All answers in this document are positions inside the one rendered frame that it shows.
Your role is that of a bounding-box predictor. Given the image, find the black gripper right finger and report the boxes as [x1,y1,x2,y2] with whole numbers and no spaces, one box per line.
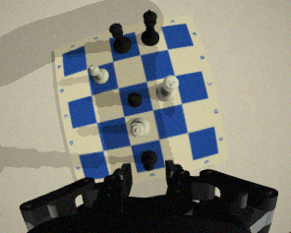
[160,160,278,233]

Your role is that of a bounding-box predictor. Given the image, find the blue and cream chessboard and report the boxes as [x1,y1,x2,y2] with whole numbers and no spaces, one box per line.
[54,16,228,184]

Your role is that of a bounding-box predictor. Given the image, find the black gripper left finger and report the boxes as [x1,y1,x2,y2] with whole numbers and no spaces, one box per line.
[20,163,133,231]

